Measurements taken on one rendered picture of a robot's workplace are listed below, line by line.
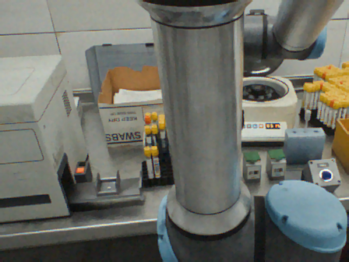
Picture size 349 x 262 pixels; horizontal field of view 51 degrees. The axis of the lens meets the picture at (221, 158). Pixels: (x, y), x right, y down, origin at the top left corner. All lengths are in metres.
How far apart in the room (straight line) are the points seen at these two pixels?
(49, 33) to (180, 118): 1.07
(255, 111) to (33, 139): 0.61
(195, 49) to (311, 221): 0.28
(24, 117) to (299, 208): 0.55
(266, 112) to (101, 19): 0.64
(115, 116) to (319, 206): 0.72
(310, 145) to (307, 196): 0.48
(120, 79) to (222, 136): 0.99
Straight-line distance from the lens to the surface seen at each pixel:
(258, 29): 0.65
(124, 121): 1.09
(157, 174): 0.93
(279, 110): 1.10
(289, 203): 0.50
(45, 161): 0.83
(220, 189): 0.42
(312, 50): 0.66
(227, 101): 0.35
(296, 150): 0.99
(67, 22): 1.37
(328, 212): 0.51
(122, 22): 1.34
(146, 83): 1.33
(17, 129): 0.81
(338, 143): 1.07
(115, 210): 0.90
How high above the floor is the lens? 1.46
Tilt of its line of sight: 34 degrees down
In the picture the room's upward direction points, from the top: straight up
